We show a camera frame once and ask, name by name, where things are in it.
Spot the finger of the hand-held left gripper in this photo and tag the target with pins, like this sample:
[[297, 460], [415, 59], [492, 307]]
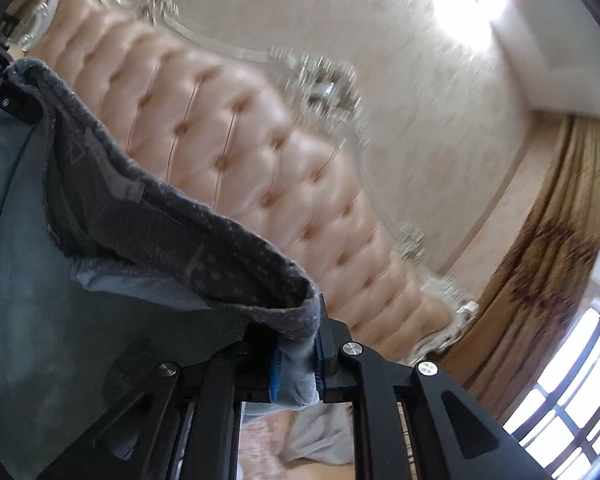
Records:
[[20, 110]]

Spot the black framed glass door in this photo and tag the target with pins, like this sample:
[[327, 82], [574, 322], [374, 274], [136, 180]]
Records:
[[555, 410]]

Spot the light blue shirt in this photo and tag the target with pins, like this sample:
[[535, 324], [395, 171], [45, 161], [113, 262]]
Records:
[[55, 285]]

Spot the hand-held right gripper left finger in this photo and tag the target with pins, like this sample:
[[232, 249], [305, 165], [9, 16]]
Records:
[[275, 375]]

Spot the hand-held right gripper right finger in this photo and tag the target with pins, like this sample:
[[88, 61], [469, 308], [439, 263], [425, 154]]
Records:
[[321, 360]]

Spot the pink floral blanket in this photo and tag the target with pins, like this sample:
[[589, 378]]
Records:
[[260, 440]]

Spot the brown patterned curtain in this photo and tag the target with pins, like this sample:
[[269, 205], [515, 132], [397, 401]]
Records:
[[540, 260]]

